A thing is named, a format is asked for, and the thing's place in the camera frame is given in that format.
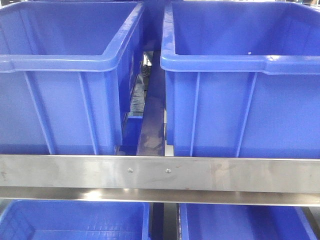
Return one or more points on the blue bin lower shelf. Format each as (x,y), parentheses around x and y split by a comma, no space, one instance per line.
(74,220)

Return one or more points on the blue plastic bin front right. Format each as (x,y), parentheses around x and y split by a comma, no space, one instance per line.
(242,79)

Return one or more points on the blue plastic bin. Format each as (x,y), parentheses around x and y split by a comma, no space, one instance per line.
(242,79)
(67,73)

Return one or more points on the blue plastic bin front left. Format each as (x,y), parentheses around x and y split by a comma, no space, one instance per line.
(67,73)

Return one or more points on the blue bin lower right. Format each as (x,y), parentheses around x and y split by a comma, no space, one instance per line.
(243,222)

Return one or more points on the steel shelf front rail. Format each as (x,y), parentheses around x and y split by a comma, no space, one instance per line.
(237,181)

